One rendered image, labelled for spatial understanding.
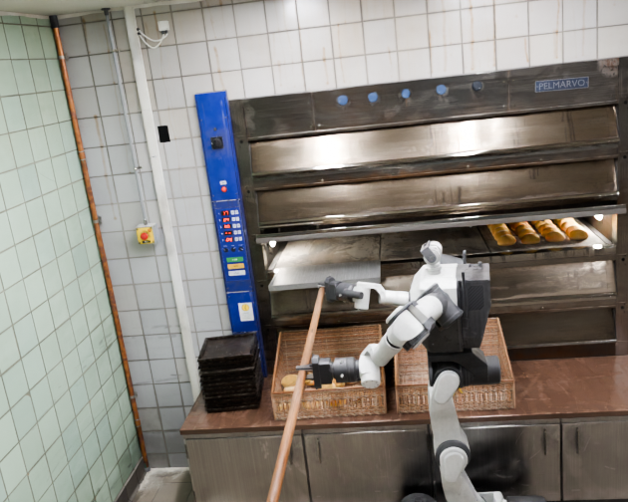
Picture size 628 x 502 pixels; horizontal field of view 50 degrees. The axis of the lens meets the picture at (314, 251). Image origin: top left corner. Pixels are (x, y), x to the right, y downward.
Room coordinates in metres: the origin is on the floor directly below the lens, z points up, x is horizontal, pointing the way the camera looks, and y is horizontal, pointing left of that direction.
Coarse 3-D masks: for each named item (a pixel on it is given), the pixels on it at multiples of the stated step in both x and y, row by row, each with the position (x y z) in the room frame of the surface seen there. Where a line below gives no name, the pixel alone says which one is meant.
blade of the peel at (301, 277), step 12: (324, 264) 3.45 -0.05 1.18; (336, 264) 3.42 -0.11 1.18; (348, 264) 3.40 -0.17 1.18; (360, 264) 3.37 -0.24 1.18; (372, 264) 3.35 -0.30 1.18; (276, 276) 3.34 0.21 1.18; (288, 276) 3.31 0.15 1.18; (300, 276) 3.29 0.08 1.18; (312, 276) 3.27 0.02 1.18; (324, 276) 3.24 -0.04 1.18; (336, 276) 3.22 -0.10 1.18; (348, 276) 3.20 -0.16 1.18; (360, 276) 3.18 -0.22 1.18; (372, 276) 3.16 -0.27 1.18; (276, 288) 3.12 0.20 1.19; (288, 288) 3.11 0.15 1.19; (300, 288) 3.11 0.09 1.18
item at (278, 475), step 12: (324, 288) 3.00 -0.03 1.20; (312, 324) 2.56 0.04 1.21; (312, 336) 2.44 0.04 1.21; (312, 348) 2.36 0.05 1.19; (300, 372) 2.14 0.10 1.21; (300, 384) 2.04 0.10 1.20; (300, 396) 1.97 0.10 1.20; (288, 420) 1.82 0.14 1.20; (288, 432) 1.75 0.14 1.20; (288, 444) 1.69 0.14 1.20; (276, 468) 1.58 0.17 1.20; (276, 480) 1.52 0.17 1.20; (276, 492) 1.48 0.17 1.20
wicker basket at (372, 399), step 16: (288, 336) 3.36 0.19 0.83; (304, 336) 3.35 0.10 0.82; (320, 336) 3.35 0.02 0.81; (336, 336) 3.33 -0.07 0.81; (352, 336) 3.32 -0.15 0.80; (368, 336) 3.31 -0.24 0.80; (288, 352) 3.35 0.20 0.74; (320, 352) 3.32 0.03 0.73; (336, 352) 3.31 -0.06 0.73; (352, 352) 3.30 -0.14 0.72; (288, 368) 3.33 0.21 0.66; (384, 368) 3.26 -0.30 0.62; (272, 384) 2.97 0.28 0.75; (304, 384) 3.24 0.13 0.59; (352, 384) 3.17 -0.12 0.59; (384, 384) 2.87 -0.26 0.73; (272, 400) 2.92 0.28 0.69; (288, 400) 2.91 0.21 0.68; (304, 400) 2.90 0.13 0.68; (320, 400) 2.89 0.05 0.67; (352, 400) 2.88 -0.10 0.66; (368, 400) 2.99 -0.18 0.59; (384, 400) 2.86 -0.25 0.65; (304, 416) 2.90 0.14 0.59; (320, 416) 2.89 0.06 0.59; (336, 416) 2.88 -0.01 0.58
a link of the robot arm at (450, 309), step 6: (438, 288) 2.24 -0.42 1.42; (432, 294) 2.19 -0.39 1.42; (438, 294) 2.20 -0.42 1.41; (444, 294) 2.23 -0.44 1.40; (444, 300) 2.18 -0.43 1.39; (450, 300) 2.22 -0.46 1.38; (444, 306) 2.16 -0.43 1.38; (450, 306) 2.20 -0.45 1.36; (456, 306) 2.21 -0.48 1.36; (444, 312) 2.17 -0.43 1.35; (450, 312) 2.18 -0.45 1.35; (456, 312) 2.18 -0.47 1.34; (444, 318) 2.18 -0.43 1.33; (450, 318) 2.17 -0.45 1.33
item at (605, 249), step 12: (504, 252) 3.30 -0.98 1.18; (516, 252) 3.28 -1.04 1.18; (528, 252) 3.25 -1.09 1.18; (540, 252) 3.23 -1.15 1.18; (552, 252) 3.22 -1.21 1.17; (564, 252) 3.22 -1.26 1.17; (576, 252) 3.21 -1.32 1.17; (588, 252) 3.20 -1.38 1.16; (600, 252) 3.19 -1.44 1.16; (612, 252) 3.18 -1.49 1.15; (384, 264) 3.34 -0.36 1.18; (396, 264) 3.33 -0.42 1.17; (408, 264) 3.32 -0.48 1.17; (420, 264) 3.31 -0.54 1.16
